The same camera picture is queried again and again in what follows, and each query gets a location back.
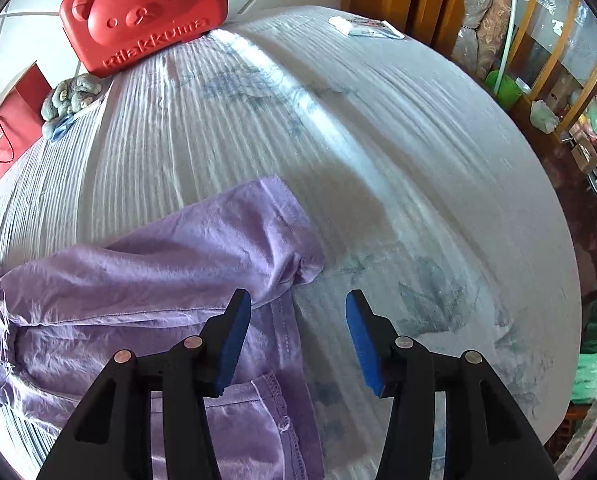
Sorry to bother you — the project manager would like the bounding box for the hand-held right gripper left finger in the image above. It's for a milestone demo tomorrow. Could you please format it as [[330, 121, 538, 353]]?
[[37, 288, 252, 480]]

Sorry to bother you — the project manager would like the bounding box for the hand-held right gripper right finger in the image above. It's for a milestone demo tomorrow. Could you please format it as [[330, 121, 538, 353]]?
[[345, 289, 562, 480]]

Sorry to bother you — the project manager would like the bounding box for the purple shirt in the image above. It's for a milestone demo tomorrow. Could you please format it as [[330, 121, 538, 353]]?
[[0, 176, 327, 480]]

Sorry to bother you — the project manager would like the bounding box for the white striped bed sheet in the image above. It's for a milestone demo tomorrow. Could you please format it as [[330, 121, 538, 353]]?
[[0, 6, 582, 480]]

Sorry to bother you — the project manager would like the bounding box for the green plastic bucket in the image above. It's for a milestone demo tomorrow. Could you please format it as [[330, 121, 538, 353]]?
[[485, 70, 523, 107]]

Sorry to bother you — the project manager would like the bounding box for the grey plush toy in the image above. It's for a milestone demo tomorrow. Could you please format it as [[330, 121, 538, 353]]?
[[41, 73, 102, 122]]

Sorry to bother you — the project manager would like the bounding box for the red paper bag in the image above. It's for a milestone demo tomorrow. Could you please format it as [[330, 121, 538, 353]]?
[[0, 62, 52, 181]]

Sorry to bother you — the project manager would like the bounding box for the white flat packet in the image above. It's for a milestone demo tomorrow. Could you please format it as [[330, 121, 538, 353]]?
[[328, 15, 405, 40]]

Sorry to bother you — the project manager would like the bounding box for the red bear-face plastic case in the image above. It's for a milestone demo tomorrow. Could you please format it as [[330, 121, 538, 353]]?
[[60, 0, 228, 78]]

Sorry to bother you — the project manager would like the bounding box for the wooden glass-door cabinet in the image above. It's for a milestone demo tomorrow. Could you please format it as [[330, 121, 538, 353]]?
[[343, 0, 597, 131]]

